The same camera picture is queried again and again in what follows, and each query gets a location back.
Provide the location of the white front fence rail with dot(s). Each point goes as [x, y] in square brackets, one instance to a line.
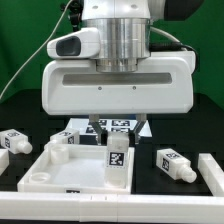
[112, 208]

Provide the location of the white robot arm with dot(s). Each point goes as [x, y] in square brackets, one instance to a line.
[110, 66]

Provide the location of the white fence rail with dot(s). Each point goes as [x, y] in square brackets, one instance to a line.
[112, 208]
[212, 174]

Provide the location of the white right fence rail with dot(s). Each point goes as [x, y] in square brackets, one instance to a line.
[212, 174]

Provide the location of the white left fence piece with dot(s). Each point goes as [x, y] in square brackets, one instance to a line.
[4, 160]

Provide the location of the white sheet with tags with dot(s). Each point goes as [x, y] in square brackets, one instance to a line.
[115, 125]

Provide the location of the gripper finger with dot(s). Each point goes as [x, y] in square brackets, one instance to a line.
[141, 120]
[101, 133]

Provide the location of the white square tabletop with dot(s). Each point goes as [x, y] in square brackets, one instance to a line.
[73, 169]

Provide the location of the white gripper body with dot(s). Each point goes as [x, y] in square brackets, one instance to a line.
[162, 84]

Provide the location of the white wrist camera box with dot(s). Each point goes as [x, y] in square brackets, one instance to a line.
[81, 44]

